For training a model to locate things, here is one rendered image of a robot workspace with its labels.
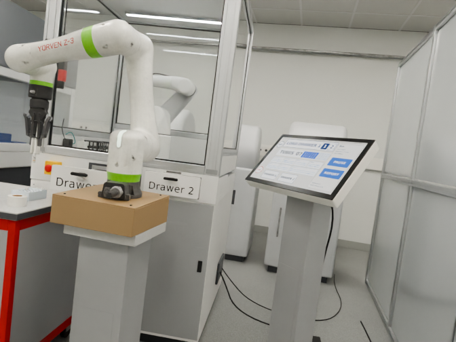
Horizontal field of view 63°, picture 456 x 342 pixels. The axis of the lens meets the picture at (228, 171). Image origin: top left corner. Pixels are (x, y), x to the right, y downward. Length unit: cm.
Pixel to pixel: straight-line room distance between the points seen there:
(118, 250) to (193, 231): 62
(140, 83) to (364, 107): 386
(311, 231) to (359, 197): 350
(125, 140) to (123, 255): 41
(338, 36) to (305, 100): 90
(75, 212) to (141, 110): 48
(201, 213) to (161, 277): 40
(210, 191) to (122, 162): 63
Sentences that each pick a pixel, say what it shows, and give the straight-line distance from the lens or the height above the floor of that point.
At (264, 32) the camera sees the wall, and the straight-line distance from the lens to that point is 531.
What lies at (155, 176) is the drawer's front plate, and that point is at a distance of 194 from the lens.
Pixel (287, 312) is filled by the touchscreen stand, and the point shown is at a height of 43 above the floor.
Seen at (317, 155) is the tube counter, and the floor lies 111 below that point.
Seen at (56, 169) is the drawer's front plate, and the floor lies 91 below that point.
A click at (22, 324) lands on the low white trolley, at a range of 184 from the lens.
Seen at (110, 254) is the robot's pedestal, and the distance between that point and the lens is 143.
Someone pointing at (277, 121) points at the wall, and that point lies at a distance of 504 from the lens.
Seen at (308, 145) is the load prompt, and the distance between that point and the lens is 168.
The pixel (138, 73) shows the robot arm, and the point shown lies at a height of 135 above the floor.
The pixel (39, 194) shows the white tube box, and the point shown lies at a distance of 187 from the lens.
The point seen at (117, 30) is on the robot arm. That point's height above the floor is 146.
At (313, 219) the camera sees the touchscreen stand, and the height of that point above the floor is 85.
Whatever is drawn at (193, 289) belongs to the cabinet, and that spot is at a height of 35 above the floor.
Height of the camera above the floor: 110
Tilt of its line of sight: 4 degrees down
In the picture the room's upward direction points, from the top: 7 degrees clockwise
